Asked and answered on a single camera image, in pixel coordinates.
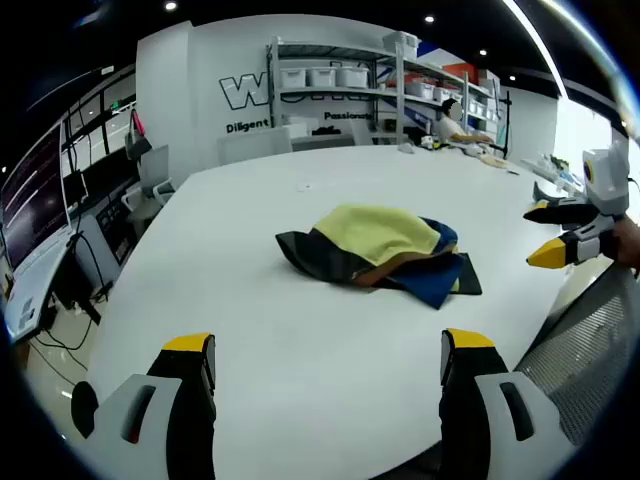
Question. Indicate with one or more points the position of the white office chair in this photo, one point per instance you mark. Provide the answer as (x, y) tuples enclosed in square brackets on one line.
[(155, 165)]

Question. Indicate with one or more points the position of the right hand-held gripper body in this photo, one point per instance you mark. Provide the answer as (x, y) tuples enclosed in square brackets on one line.
[(610, 180)]

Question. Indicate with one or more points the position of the grey hanging bag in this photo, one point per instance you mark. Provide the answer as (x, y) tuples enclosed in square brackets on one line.
[(137, 145)]

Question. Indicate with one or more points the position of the grey metal storage shelf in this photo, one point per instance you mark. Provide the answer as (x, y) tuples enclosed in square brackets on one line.
[(466, 95), (274, 75)]

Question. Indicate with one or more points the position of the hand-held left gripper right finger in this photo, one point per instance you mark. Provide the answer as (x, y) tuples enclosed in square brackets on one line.
[(480, 430)]

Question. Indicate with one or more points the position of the metal shelf with white bins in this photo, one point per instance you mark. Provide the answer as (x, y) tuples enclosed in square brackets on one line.
[(322, 76)]

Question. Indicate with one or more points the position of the white yellow device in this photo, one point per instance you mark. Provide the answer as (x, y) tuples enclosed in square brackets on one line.
[(430, 141)]

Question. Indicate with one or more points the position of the black box under desk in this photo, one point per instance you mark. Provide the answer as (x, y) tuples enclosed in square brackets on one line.
[(82, 280)]

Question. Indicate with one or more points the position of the yellow grey blue garment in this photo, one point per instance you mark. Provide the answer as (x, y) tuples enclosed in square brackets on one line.
[(370, 230)]

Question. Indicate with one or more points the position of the white cabinet with black panels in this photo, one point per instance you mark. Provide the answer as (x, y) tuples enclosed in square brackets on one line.
[(112, 235)]

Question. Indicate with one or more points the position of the pale grey chair back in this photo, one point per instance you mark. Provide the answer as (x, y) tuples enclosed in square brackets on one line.
[(361, 132)]

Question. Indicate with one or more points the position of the pile of small supplies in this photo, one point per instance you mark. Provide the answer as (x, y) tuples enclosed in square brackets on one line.
[(555, 167)]

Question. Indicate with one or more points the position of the person's right hand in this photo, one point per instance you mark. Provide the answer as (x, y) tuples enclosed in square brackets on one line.
[(629, 242)]

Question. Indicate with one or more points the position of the black tripod stand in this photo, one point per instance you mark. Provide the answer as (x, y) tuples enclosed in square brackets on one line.
[(509, 125)]

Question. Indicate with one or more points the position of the small black heap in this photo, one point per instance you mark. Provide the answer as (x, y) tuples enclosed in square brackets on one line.
[(326, 131)]

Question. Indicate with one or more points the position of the grey mesh office chair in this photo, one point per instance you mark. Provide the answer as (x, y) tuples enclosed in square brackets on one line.
[(590, 350)]

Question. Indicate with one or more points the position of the black desktop monitor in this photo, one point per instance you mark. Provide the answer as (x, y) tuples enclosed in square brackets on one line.
[(74, 187)]

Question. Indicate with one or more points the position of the beige cloth item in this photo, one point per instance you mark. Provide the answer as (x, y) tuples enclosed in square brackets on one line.
[(491, 160)]

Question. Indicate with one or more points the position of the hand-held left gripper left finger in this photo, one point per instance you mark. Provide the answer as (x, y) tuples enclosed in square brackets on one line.
[(165, 430)]

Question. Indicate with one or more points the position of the small white box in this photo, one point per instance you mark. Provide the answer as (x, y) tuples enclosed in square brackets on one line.
[(406, 147)]

